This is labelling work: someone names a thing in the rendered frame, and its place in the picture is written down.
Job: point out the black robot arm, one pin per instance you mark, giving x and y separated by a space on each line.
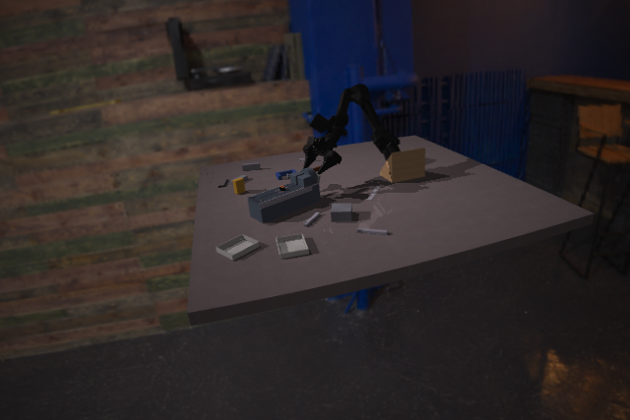
385 142

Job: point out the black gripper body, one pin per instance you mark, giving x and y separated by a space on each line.
328 150

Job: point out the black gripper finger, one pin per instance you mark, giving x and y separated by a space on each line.
309 159
327 163

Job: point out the blue c-clamp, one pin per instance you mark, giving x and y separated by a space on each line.
284 173

